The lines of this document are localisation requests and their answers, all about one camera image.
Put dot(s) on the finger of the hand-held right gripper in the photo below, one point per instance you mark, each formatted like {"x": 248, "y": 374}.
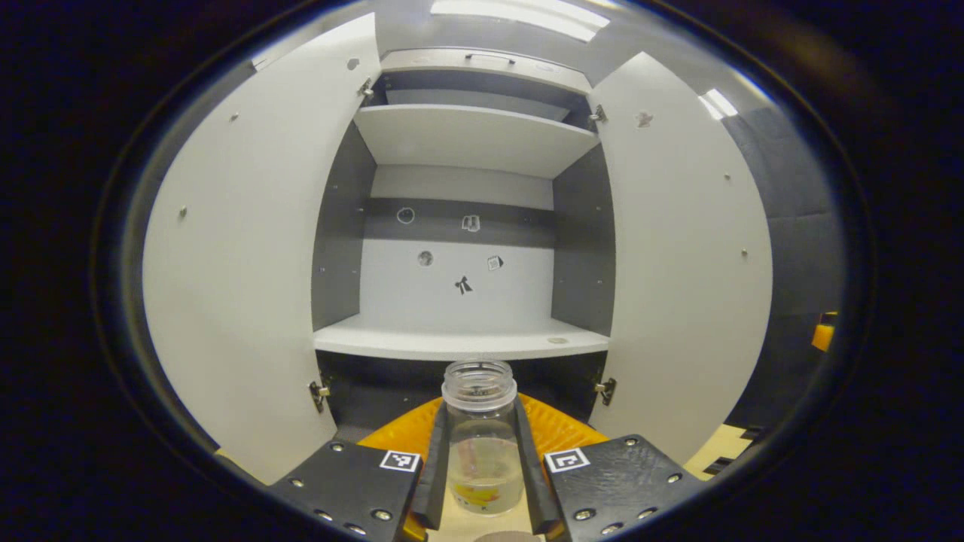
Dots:
{"x": 824, "y": 335}

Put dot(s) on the black backdrop cloth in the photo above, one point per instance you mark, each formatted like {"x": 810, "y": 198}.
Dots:
{"x": 798, "y": 248}

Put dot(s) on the long ceiling light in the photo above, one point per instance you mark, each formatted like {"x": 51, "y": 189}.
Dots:
{"x": 719, "y": 103}
{"x": 527, "y": 15}

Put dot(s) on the white and grey cabinet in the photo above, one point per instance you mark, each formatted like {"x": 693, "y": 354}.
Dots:
{"x": 467, "y": 139}

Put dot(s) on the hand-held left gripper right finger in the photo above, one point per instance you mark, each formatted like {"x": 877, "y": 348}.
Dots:
{"x": 536, "y": 489}

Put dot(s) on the clear bottle with yellow label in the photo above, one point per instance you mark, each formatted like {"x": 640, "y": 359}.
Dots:
{"x": 482, "y": 452}

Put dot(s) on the white cabinet door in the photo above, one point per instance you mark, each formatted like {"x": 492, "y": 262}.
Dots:
{"x": 248, "y": 263}
{"x": 678, "y": 263}

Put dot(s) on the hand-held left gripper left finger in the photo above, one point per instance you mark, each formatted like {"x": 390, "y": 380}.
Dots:
{"x": 435, "y": 482}

